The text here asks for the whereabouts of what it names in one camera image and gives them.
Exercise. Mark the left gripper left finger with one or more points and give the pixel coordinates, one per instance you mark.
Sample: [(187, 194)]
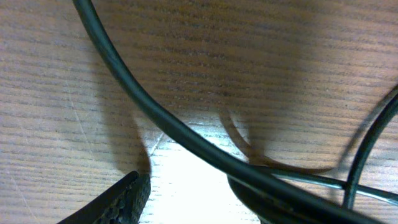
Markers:
[(122, 203)]

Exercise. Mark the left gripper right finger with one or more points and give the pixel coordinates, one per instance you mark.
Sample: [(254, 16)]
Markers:
[(274, 202)]

